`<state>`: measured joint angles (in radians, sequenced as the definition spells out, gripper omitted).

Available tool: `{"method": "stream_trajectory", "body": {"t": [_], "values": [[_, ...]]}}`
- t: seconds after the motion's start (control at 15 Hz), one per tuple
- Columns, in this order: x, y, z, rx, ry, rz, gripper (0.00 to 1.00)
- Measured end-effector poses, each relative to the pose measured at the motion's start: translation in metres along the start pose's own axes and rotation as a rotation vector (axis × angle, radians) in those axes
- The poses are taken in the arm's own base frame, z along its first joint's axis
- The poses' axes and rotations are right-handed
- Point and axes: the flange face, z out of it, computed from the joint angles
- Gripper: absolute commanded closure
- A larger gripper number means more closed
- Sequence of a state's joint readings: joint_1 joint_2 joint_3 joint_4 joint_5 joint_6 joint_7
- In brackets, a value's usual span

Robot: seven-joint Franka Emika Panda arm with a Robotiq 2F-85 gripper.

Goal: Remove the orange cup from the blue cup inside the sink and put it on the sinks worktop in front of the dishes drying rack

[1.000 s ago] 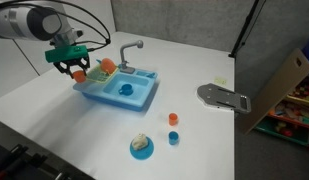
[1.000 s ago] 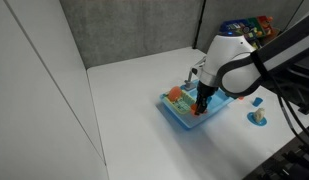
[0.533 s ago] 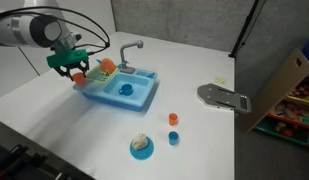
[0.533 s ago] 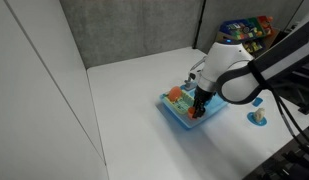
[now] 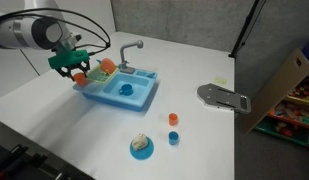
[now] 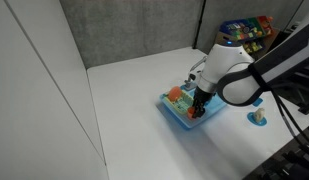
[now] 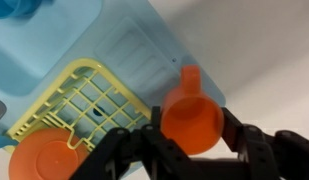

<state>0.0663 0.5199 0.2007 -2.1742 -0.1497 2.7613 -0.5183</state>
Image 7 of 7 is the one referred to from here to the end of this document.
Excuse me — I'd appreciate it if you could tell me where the orange mug with handle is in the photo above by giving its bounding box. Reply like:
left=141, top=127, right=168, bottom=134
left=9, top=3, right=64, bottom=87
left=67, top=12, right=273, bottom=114
left=159, top=64, right=225, bottom=156

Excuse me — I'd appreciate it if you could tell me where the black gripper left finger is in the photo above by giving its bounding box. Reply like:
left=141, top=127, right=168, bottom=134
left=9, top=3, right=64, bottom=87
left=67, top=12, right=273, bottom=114
left=68, top=106, right=198, bottom=180

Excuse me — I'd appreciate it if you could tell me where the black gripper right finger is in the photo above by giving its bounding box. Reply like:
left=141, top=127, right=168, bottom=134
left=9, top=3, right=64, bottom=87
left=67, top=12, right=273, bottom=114
left=220, top=107, right=309, bottom=180

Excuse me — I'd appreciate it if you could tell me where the orange toy plate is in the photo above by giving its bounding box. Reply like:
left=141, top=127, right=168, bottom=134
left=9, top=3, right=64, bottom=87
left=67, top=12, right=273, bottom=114
left=8, top=128, right=92, bottom=180

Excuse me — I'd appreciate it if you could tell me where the small blue toy utensil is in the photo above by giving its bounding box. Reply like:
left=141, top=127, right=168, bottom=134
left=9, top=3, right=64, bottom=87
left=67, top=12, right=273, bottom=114
left=0, top=133, right=20, bottom=151

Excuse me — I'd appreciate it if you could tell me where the blue mug with handle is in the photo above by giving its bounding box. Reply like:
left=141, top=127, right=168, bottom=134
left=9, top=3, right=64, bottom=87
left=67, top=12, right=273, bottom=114
left=0, top=0, right=44, bottom=20

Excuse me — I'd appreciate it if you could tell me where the blue toy sink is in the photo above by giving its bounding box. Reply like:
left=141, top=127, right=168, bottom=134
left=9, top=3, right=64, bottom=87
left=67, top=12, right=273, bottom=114
left=0, top=0, right=227, bottom=175

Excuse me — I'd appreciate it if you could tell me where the yellow dish rack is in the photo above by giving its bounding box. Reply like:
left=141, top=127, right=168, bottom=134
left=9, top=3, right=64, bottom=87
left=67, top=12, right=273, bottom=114
left=6, top=58, right=153, bottom=155

